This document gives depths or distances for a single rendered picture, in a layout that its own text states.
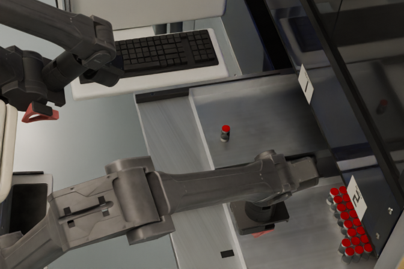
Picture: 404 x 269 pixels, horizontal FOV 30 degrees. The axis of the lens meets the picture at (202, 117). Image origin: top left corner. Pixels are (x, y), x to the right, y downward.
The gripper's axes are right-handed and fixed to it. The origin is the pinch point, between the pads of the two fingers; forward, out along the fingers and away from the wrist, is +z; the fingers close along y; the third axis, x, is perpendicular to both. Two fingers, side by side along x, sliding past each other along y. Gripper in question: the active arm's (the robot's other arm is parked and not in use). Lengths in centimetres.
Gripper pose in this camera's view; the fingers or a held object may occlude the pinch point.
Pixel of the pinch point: (255, 232)
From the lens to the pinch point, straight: 153.2
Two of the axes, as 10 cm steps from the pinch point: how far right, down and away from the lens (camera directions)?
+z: -0.4, 6.1, 7.9
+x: -2.4, -7.7, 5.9
